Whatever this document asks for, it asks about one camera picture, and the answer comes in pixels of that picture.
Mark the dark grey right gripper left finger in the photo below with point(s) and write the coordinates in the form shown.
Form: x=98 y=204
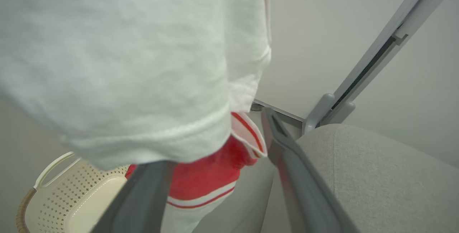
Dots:
x=140 y=197

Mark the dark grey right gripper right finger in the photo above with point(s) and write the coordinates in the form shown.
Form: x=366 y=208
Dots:
x=301 y=186

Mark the red garment with white stripes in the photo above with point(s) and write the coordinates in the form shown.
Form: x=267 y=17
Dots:
x=208 y=172

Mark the white cotton garment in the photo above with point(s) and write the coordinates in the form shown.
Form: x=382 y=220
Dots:
x=107 y=64

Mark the cream perforated laundry basket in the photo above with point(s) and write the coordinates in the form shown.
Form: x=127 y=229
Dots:
x=71 y=204

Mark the grey partition foot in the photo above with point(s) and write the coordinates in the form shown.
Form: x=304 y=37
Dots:
x=317 y=113
x=344 y=112

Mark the grey fabric sofa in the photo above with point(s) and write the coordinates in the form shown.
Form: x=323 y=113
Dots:
x=376 y=182

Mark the wide white partition panel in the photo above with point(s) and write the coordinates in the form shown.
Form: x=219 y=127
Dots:
x=322 y=46

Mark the narrow white partition panel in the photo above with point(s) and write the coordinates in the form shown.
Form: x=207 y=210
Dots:
x=423 y=100

